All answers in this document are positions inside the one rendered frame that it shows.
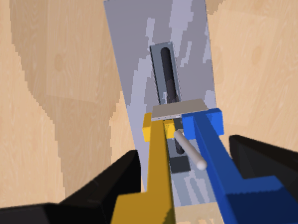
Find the black rod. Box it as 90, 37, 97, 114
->
161, 47, 185, 155

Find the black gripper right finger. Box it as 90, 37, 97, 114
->
229, 135, 298, 202

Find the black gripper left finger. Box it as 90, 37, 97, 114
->
0, 150, 141, 224

